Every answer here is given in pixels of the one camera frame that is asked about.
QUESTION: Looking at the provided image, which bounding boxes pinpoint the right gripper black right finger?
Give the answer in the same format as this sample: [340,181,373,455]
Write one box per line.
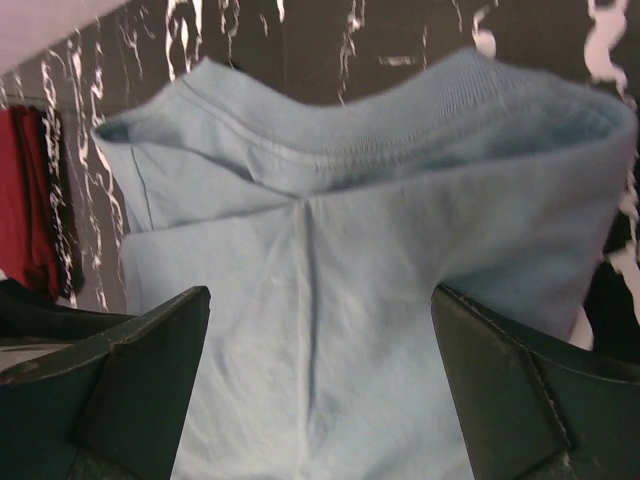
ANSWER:
[432,286,639,479]

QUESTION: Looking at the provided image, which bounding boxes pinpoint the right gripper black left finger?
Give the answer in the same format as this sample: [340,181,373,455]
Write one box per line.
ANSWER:
[1,284,210,479]

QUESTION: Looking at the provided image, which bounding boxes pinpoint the blue-grey t-shirt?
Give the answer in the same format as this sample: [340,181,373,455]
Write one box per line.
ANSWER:
[93,49,637,479]

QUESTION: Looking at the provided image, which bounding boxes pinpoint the folded dark red t-shirt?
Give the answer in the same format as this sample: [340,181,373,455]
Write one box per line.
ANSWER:
[1,105,73,302]

